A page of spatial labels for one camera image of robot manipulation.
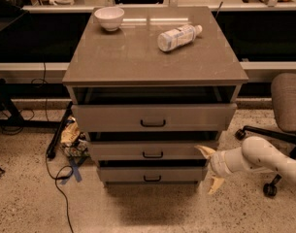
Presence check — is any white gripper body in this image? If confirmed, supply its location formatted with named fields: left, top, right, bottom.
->
left=210, top=151, right=232, bottom=178

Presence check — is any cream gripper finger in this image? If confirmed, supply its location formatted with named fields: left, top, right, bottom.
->
left=196, top=145, right=215, bottom=159
left=208, top=176, right=224, bottom=195

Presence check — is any grey drawer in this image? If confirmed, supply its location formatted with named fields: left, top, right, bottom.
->
left=72, top=104, right=237, bottom=132
left=97, top=167, right=208, bottom=183
left=87, top=140, right=218, bottom=161

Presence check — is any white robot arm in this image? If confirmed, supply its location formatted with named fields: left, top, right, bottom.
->
left=196, top=136, right=296, bottom=194

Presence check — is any grey top drawer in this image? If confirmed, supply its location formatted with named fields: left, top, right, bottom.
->
left=72, top=104, right=237, bottom=132

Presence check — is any grey drawer cabinet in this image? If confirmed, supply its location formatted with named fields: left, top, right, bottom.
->
left=61, top=5, right=249, bottom=190

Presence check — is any grey bottom drawer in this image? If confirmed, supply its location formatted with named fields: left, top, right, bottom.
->
left=97, top=167, right=208, bottom=183

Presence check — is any grey office chair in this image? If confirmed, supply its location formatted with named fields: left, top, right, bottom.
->
left=235, top=73, right=296, bottom=197

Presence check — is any white plastic bottle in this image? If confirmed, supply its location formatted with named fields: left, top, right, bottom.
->
left=157, top=24, right=203, bottom=52

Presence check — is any blue tape cross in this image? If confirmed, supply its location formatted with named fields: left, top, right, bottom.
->
left=60, top=156, right=86, bottom=184

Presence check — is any snack bags pile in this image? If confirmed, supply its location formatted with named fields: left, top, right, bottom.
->
left=60, top=116, right=89, bottom=157

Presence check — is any black power strip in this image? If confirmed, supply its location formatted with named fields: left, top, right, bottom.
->
left=46, top=102, right=73, bottom=159

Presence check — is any white ceramic bowl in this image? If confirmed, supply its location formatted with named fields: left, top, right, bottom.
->
left=94, top=7, right=124, bottom=31

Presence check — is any black floor cable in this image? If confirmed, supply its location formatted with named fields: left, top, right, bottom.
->
left=30, top=61, right=76, bottom=233

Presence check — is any black desk leg frame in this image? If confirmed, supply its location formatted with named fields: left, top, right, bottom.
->
left=0, top=79, right=60, bottom=128

